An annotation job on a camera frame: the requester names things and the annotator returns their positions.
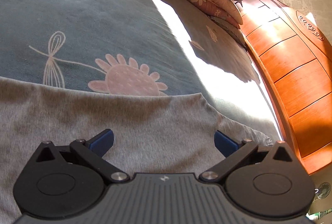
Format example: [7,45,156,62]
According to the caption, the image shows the white round fan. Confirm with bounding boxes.
[314,182,332,201]

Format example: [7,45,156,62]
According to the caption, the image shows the wooden headboard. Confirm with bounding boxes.
[239,0,332,175]

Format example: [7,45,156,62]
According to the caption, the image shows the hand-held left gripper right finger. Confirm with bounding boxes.
[200,130,293,183]

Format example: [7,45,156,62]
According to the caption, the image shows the flat blue-grey pillow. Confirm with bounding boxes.
[211,15,247,48]

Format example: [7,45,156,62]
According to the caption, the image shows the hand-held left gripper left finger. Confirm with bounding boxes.
[36,129,129,184]

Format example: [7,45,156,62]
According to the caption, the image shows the grey sweatpants with drawstring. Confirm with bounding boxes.
[0,76,275,224]

